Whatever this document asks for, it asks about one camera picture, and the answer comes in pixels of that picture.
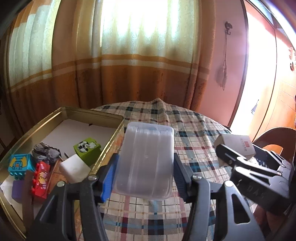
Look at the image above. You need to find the small wall ornament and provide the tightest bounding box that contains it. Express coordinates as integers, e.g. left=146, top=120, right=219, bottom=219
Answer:
left=288, top=46, right=296, bottom=71

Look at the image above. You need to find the white block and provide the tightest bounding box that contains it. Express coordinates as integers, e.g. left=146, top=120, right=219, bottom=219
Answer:
left=60, top=154, right=91, bottom=183

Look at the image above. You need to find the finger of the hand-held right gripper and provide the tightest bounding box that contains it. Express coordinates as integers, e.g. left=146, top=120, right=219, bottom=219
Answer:
left=252, top=143, right=293, bottom=172
left=216, top=144, right=281, bottom=179

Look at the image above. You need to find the red toy brick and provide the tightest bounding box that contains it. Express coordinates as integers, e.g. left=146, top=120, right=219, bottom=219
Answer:
left=31, top=161, right=51, bottom=200

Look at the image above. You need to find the green toy block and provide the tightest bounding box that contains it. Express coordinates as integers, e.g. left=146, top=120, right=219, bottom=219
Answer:
left=73, top=138, right=101, bottom=166

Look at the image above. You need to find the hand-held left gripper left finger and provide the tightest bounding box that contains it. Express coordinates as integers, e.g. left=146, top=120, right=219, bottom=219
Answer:
left=28, top=153, right=120, bottom=241

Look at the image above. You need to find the brown wooden chair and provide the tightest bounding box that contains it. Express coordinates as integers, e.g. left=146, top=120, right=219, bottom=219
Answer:
left=252, top=126, right=296, bottom=163

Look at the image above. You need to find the gold tin box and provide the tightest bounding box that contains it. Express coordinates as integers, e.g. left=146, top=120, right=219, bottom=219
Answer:
left=0, top=106, right=125, bottom=240

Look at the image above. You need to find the white box with cork side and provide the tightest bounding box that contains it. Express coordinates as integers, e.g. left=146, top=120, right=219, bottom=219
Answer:
left=214, top=133, right=257, bottom=167

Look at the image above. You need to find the clear plastic box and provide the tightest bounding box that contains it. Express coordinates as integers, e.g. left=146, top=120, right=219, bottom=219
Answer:
left=112, top=122, right=174, bottom=200

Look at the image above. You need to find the wall hanging dreamcatcher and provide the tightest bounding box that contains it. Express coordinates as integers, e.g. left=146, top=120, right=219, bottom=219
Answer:
left=216, top=21, right=233, bottom=91

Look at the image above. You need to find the purple block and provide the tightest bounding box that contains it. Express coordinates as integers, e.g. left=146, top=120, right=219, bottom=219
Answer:
left=11, top=179, right=33, bottom=204

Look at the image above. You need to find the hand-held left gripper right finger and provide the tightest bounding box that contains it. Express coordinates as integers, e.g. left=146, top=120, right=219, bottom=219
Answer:
left=173, top=152, right=264, bottom=241

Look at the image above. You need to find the person's right hand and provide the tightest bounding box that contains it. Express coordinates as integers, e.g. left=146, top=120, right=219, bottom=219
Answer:
left=253, top=204, right=277, bottom=234

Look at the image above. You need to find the blue toy block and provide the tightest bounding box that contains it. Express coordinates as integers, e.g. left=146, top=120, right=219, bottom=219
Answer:
left=8, top=153, right=35, bottom=180

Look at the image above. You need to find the dark wooden door frame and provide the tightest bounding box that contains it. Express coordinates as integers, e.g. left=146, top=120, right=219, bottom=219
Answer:
left=228, top=0, right=250, bottom=130

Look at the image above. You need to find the orange wooden door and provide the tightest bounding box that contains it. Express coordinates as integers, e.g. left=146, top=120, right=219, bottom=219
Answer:
left=250, top=23, right=296, bottom=139

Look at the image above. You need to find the orange and white curtain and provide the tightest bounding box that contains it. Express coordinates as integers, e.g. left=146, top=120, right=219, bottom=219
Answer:
left=0, top=0, right=216, bottom=137

